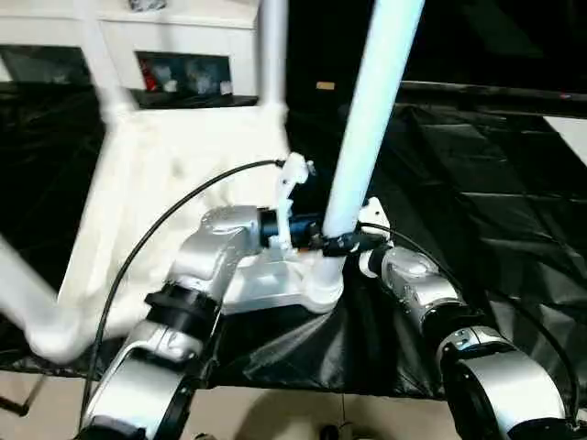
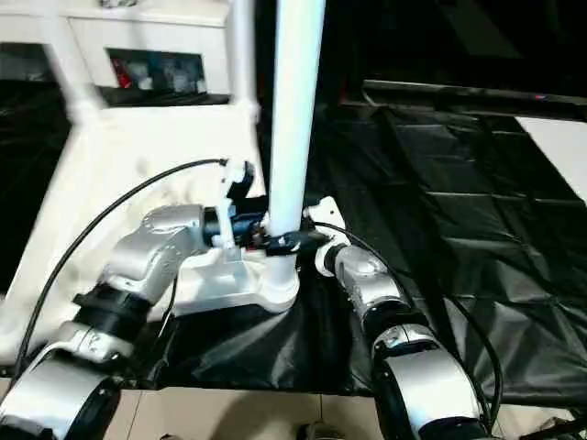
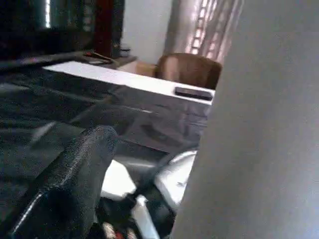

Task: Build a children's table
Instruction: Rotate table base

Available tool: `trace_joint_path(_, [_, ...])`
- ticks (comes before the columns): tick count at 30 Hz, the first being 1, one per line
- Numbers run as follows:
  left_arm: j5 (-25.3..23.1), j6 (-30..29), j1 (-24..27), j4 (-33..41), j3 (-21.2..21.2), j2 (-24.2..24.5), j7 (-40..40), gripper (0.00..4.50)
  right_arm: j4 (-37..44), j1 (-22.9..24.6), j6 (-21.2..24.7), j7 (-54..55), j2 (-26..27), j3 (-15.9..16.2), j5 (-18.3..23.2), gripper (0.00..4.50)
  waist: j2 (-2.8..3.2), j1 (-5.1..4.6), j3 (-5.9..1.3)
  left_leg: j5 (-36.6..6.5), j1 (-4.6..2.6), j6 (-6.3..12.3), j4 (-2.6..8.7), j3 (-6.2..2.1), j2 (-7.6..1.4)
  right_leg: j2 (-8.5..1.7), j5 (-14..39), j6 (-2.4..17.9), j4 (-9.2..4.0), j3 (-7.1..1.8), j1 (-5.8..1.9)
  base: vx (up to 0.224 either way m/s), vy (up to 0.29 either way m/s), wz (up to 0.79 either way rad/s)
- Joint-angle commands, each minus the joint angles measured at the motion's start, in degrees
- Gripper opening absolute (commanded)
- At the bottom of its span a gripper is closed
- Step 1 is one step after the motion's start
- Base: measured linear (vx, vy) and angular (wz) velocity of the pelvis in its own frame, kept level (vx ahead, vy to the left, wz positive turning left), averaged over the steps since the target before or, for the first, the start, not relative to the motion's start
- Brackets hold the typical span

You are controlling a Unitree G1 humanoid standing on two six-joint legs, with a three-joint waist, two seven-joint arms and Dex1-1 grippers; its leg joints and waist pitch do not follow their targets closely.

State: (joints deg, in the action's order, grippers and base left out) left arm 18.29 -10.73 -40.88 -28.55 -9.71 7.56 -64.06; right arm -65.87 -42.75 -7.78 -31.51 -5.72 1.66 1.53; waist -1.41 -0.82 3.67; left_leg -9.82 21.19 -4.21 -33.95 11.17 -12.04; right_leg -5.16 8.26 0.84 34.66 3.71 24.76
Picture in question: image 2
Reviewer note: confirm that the white board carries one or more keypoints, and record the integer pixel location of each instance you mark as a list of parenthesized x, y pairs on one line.
[(559, 146)]

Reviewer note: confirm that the dark grey bundle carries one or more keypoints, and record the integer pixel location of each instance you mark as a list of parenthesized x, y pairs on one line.
[(110, 3)]

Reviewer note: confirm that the black plastic mat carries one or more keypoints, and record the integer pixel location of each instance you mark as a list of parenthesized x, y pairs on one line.
[(458, 229)]

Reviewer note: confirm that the white glass-door cabinet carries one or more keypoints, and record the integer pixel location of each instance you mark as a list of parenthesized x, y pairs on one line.
[(151, 32)]

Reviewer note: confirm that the white plastic table leg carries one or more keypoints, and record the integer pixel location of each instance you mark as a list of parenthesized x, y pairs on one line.
[(69, 55), (293, 114), (243, 55)]

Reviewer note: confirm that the black metal rail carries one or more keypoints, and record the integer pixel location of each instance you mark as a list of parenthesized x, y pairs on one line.
[(458, 94)]

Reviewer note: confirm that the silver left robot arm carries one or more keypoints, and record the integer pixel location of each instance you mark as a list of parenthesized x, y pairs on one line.
[(137, 256)]

